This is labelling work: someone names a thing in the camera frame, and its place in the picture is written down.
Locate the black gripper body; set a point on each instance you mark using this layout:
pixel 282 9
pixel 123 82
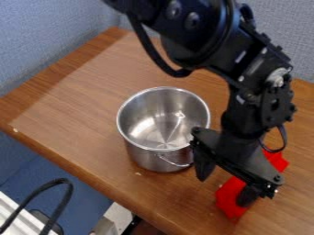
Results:
pixel 239 157

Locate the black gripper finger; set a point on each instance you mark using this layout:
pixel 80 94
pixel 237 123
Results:
pixel 247 196
pixel 204 163

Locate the red plastic block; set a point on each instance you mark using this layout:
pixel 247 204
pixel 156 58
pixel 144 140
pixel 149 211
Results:
pixel 227 193

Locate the metal pot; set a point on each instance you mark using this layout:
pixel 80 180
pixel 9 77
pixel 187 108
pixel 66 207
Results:
pixel 153 122

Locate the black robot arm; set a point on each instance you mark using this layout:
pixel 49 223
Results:
pixel 209 34

